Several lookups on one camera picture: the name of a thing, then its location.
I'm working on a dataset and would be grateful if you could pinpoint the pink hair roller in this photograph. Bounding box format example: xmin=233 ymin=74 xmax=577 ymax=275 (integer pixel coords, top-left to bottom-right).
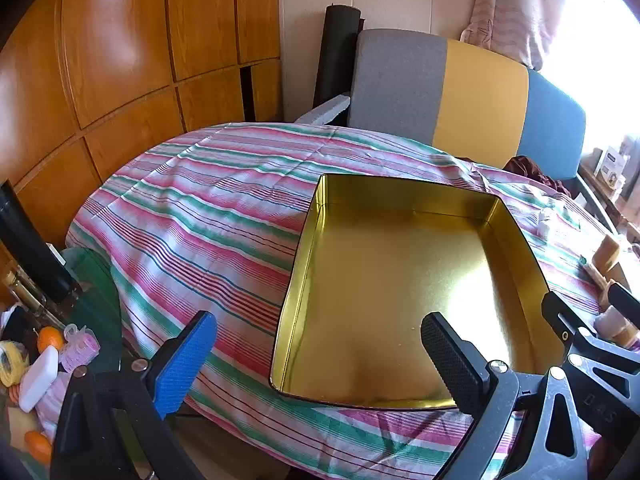
xmin=59 ymin=325 xmax=101 ymax=373

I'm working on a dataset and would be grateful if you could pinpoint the black rolled mat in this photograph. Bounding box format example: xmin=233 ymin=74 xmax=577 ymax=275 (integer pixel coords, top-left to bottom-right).
xmin=312 ymin=4 xmax=366 ymax=106

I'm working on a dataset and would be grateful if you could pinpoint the striped tablecloth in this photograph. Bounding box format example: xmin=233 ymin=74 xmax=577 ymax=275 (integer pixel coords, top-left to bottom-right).
xmin=65 ymin=122 xmax=626 ymax=480

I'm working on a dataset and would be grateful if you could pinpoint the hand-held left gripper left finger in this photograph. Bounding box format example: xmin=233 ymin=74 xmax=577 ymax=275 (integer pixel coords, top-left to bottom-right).
xmin=50 ymin=310 xmax=218 ymax=480

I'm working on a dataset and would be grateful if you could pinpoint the white printed box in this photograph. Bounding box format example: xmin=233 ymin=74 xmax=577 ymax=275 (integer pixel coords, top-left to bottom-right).
xmin=595 ymin=146 xmax=630 ymax=183

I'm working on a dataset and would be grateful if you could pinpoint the brown cake block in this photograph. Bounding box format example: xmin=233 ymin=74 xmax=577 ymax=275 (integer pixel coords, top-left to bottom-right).
xmin=595 ymin=305 xmax=638 ymax=346
xmin=592 ymin=235 xmax=621 ymax=268

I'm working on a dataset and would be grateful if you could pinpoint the yellow yarn ball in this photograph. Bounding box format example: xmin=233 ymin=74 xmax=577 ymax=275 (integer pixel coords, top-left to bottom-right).
xmin=0 ymin=341 xmax=30 ymax=387

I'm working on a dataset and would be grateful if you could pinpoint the wooden wardrobe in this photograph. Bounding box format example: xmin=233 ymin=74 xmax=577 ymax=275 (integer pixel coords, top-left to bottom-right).
xmin=0 ymin=0 xmax=283 ymax=281

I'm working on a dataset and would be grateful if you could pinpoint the white soap box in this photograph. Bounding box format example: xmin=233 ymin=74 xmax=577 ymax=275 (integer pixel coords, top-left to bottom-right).
xmin=19 ymin=346 xmax=60 ymax=411

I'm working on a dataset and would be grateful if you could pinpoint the gold metal tin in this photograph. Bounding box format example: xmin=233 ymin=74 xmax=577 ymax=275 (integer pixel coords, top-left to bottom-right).
xmin=269 ymin=173 xmax=551 ymax=411

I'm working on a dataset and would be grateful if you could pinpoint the black cylinder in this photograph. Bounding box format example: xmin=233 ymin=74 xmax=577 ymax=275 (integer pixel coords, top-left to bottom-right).
xmin=0 ymin=180 xmax=76 ymax=301

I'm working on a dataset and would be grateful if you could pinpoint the dark red cloth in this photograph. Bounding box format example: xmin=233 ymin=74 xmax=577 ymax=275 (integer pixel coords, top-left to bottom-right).
xmin=502 ymin=155 xmax=576 ymax=198

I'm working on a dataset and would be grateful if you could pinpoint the long white snack packet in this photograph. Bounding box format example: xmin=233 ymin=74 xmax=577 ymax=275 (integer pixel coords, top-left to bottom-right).
xmin=579 ymin=255 xmax=611 ymax=288

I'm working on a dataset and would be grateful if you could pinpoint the grey yellow blue armchair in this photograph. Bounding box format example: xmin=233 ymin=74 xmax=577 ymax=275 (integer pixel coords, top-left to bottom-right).
xmin=294 ymin=28 xmax=587 ymax=181

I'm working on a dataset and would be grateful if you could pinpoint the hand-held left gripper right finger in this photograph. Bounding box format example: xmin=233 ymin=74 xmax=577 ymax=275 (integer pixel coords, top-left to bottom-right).
xmin=421 ymin=312 xmax=601 ymax=480

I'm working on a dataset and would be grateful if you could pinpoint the orange fruit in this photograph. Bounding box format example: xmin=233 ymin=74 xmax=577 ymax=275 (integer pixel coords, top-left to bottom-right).
xmin=24 ymin=430 xmax=53 ymax=463
xmin=37 ymin=326 xmax=66 ymax=353

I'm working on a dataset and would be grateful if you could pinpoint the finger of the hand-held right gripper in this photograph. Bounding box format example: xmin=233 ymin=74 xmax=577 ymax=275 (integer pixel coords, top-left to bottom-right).
xmin=607 ymin=282 xmax=640 ymax=317
xmin=541 ymin=291 xmax=640 ymax=376

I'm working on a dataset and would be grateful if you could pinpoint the wooden side table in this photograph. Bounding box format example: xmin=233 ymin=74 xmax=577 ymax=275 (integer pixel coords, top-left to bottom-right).
xmin=577 ymin=147 xmax=640 ymax=241

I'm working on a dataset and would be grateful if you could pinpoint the brass door handle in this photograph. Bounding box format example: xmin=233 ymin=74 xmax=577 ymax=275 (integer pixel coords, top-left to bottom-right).
xmin=4 ymin=270 xmax=51 ymax=318

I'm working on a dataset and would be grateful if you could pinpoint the pink patterned curtain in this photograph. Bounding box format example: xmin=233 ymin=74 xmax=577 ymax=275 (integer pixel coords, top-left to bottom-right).
xmin=460 ymin=0 xmax=566 ymax=71

